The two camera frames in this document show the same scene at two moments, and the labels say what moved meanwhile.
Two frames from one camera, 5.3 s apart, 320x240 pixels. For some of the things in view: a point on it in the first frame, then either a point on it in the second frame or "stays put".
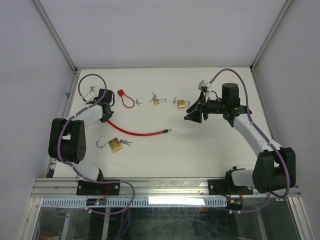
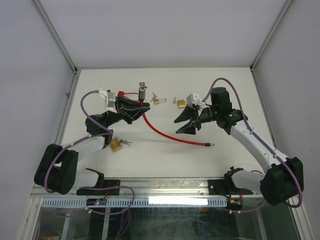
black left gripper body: [107, 116] → [112, 117]
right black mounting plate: [221, 187] stays put
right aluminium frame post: [284, 9] stays put
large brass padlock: [114, 143] stays put
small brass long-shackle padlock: [156, 101] stays put
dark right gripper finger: [195, 115] → [189, 128]
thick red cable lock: [127, 132] → [120, 93]
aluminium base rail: [139, 188] stays put
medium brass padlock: [182, 103] stays put
